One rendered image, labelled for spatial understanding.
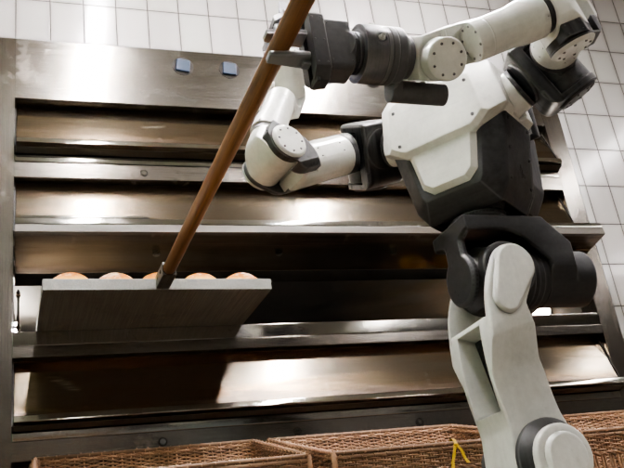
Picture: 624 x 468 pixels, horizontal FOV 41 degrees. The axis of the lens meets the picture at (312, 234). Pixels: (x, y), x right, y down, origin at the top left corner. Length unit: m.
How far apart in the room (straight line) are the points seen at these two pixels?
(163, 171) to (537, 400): 1.38
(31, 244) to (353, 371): 0.95
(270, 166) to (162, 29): 1.22
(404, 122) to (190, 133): 1.02
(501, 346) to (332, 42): 0.62
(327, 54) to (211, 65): 1.54
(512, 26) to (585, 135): 1.88
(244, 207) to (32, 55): 0.78
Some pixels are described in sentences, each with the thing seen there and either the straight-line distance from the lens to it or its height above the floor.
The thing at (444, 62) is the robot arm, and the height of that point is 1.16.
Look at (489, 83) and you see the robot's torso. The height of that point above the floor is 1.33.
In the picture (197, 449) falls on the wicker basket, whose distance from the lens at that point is 2.19.
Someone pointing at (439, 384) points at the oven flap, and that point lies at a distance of 2.48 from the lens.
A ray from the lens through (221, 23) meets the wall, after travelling 2.84.
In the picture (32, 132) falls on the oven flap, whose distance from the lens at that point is 2.51.
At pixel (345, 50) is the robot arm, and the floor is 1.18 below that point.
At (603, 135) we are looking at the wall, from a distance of 3.26.
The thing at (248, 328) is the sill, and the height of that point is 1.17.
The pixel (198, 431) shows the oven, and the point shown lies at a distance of 2.24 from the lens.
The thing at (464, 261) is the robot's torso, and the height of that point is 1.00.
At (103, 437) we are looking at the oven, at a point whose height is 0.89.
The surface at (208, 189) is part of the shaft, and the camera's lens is 1.56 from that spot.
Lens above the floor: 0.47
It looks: 23 degrees up
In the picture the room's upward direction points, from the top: 8 degrees counter-clockwise
